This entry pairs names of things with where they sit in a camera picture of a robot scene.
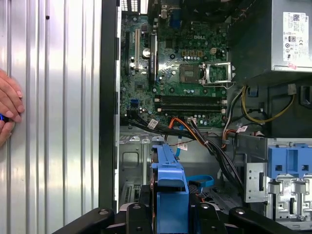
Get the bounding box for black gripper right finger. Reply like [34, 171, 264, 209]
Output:
[189, 183, 298, 234]

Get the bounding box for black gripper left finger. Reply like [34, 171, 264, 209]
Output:
[52, 184, 157, 234]

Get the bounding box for hard disk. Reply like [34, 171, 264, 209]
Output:
[150, 143, 191, 234]

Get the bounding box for blue data wire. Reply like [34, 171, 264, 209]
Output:
[175, 124, 215, 195]

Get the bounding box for grey metal disk bay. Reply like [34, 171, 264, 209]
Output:
[118, 131, 244, 213]

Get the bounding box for person's right hand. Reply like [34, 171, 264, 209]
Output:
[0, 120, 16, 148]

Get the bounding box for person's left hand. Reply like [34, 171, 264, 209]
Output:
[0, 69, 25, 123]

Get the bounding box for grey metal drive cage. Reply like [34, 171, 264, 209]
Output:
[245, 137, 312, 229]

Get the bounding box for blue plastic drive latch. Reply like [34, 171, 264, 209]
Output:
[267, 143, 312, 180]

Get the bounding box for black RAM slot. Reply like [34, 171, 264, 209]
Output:
[156, 109, 227, 115]
[156, 105, 227, 111]
[155, 98, 228, 105]
[155, 94, 228, 100]

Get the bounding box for black PC case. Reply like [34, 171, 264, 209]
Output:
[98, 0, 312, 234]

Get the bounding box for CPU socket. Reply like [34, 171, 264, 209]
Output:
[179, 63, 202, 83]

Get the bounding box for metal socket cover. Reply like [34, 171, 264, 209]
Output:
[201, 62, 234, 86]

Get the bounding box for long black expansion slot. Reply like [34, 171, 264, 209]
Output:
[148, 33, 158, 83]

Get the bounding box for short black expansion slot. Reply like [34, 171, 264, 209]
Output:
[125, 30, 130, 77]

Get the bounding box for white expansion slot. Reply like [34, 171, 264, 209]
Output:
[134, 28, 141, 73]

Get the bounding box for green motherboard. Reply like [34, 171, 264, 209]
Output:
[120, 0, 230, 129]

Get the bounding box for grey power supply unit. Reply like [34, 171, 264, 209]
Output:
[228, 0, 312, 81]

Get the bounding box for blue VGA port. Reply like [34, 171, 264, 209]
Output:
[170, 11, 182, 28]

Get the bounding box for black wire bundle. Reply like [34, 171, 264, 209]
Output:
[125, 108, 246, 203]

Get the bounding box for orange board wires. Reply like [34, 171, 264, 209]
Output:
[168, 117, 210, 147]

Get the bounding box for yellow black power wire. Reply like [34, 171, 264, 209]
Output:
[240, 85, 296, 124]

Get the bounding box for wire locking lever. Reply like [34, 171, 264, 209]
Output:
[201, 81, 236, 90]

